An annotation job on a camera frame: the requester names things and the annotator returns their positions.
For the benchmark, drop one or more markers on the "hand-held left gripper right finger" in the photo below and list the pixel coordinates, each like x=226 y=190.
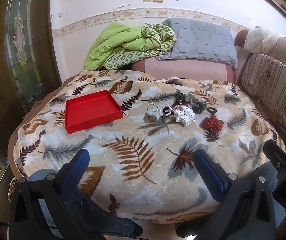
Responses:
x=209 y=173

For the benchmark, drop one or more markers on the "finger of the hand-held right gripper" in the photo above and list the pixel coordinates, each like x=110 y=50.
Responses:
x=277 y=156

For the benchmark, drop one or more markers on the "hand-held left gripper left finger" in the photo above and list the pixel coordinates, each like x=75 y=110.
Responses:
x=81 y=161

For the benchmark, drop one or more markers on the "red polka dot scrunchie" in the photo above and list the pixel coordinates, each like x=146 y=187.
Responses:
x=211 y=124

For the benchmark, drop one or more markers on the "red tray box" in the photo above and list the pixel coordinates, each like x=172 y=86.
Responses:
x=90 y=111

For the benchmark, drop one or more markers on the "white scrunchie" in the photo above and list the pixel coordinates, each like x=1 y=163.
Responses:
x=184 y=117

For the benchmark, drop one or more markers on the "dark grey scrunchie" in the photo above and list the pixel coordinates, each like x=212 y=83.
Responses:
x=198 y=103

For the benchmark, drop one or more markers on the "maroon sequin scrunchie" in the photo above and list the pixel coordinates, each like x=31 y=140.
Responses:
x=179 y=108

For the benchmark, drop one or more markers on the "person's left leg in jeans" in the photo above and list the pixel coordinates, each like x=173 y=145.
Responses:
x=88 y=210

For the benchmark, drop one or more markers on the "leaf print blanket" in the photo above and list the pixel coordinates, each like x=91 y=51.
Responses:
x=138 y=182

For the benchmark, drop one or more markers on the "person's dark right shoe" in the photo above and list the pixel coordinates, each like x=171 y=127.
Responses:
x=189 y=231

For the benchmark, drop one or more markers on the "striped floral sofa cushion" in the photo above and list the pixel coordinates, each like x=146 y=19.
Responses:
x=273 y=85

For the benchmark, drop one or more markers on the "leopard print cloth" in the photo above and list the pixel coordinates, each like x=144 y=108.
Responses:
x=12 y=188

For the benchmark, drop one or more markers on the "pink sofa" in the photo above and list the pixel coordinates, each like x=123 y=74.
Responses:
x=183 y=71

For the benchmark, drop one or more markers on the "white floral cloth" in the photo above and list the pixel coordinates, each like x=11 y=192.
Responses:
x=258 y=38

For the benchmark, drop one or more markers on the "green quilt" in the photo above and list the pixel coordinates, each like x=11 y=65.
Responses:
x=108 y=42

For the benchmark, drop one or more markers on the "grey quilted pillow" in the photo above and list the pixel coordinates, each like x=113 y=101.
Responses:
x=200 y=40

